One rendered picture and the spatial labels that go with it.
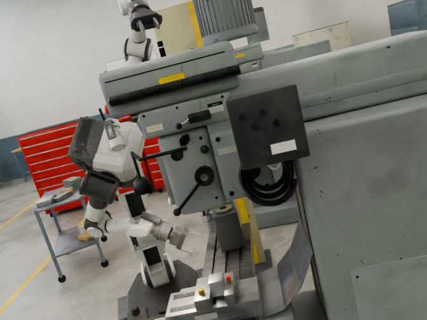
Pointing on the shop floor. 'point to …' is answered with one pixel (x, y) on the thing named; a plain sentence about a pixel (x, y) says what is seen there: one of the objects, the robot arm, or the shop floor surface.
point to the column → (368, 210)
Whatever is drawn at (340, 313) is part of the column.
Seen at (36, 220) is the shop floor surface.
